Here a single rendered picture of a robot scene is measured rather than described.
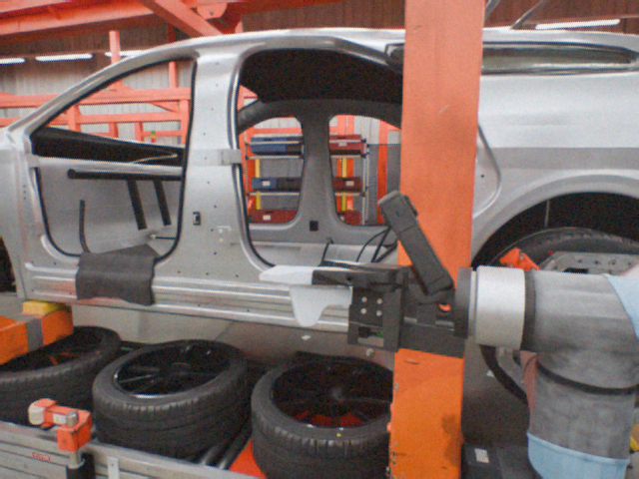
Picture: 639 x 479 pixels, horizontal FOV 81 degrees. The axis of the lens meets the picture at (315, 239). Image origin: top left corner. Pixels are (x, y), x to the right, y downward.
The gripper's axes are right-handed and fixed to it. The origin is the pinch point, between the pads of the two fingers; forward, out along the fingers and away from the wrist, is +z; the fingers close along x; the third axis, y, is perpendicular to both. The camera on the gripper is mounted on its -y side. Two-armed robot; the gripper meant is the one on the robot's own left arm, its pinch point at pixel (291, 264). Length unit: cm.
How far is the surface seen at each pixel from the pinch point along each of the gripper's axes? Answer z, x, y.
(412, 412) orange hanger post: -8, 55, 39
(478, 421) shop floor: -25, 195, 98
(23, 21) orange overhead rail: 457, 211, -222
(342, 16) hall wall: 336, 877, -568
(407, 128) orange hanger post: -4, 45, -29
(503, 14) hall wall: -42, 976, -558
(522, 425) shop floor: -48, 201, 97
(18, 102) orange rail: 888, 435, -248
